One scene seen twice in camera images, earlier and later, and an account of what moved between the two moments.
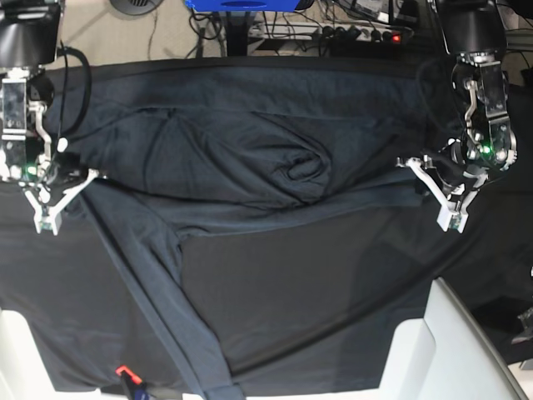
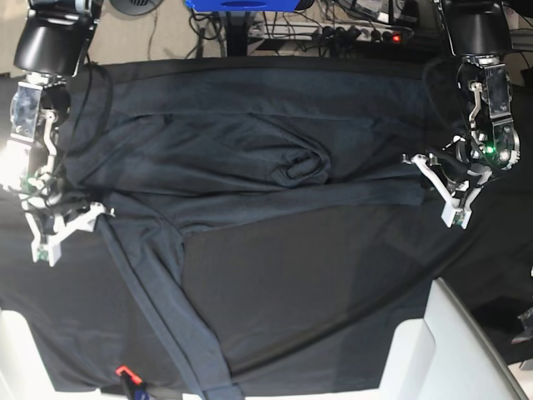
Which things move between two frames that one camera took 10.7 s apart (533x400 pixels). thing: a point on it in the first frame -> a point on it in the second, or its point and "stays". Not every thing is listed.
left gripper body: x=66 y=170 -> x=57 y=210
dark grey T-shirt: x=251 y=224 stays
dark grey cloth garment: x=249 y=227 stays
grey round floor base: x=136 y=7 stays
